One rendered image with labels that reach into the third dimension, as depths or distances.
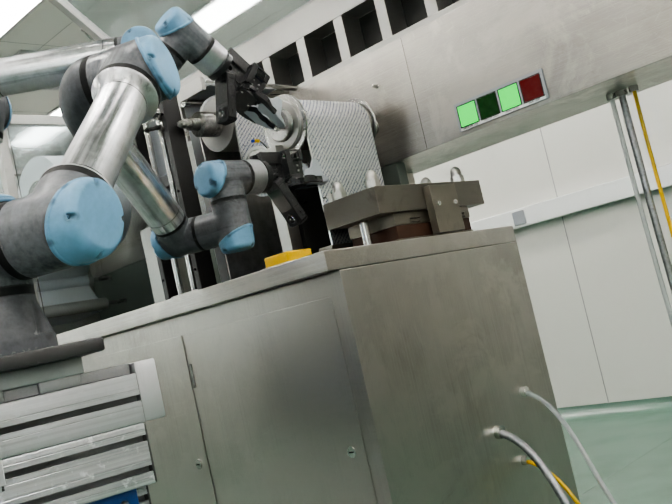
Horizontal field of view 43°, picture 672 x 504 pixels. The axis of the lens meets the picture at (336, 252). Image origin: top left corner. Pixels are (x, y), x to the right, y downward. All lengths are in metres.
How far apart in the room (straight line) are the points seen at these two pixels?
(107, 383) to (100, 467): 0.12
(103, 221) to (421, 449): 0.79
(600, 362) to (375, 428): 3.13
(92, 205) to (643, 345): 3.63
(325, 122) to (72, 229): 1.00
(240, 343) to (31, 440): 0.68
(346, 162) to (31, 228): 1.03
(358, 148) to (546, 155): 2.63
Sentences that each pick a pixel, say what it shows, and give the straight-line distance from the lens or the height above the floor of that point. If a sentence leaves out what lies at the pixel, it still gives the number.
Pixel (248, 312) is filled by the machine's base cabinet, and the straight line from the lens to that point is 1.81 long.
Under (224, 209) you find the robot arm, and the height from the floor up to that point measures 1.04.
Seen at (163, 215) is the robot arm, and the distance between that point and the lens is 1.77.
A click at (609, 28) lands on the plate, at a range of 1.96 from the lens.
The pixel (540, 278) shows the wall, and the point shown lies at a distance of 4.74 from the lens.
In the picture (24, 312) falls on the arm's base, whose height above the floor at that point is 0.88.
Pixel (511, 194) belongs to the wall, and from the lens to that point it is 4.79.
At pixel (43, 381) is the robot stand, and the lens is 1.28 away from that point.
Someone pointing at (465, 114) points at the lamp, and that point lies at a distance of 2.12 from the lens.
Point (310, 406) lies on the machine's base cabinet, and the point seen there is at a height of 0.62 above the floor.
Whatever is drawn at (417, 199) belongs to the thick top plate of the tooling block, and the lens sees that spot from 1.93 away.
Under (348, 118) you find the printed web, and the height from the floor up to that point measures 1.25.
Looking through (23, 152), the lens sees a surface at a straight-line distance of 2.81.
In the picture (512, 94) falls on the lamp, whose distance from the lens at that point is 2.05.
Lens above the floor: 0.76
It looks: 5 degrees up
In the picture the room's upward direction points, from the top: 13 degrees counter-clockwise
